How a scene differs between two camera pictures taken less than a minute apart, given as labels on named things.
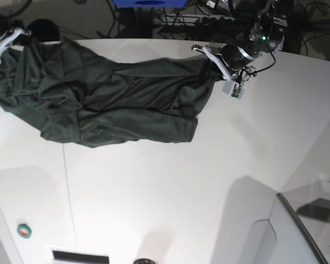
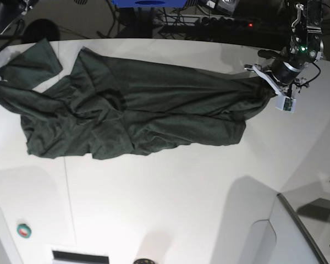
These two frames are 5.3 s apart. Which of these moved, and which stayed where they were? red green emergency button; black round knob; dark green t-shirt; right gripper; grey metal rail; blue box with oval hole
Moved: right gripper; dark green t-shirt
Stayed: grey metal rail; blue box with oval hole; black round knob; red green emergency button
